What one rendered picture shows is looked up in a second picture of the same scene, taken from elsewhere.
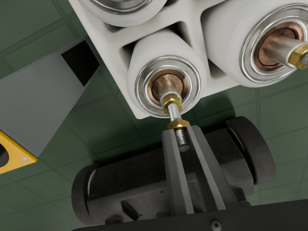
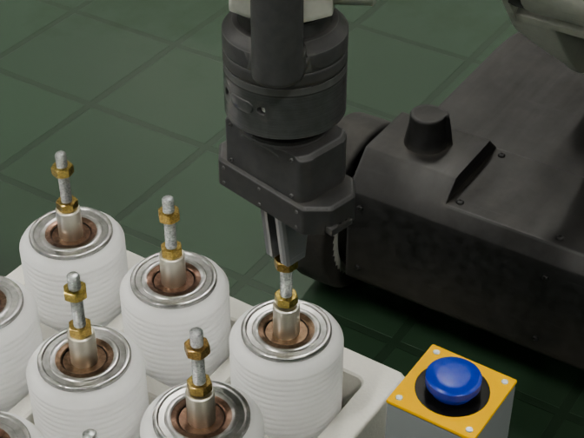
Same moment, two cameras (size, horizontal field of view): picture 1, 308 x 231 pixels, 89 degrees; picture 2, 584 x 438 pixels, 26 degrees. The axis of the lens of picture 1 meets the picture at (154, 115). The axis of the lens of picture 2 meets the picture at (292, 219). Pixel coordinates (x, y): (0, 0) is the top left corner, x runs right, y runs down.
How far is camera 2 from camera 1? 0.90 m
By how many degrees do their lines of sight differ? 38
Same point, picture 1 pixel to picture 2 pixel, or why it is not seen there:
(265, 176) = (351, 134)
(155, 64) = (267, 353)
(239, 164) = (367, 185)
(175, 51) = (241, 348)
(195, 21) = not seen: hidden behind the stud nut
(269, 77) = (201, 262)
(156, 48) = (252, 363)
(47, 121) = not seen: hidden behind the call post
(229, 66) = (218, 301)
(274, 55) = (182, 273)
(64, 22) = not seen: outside the picture
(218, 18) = (180, 368)
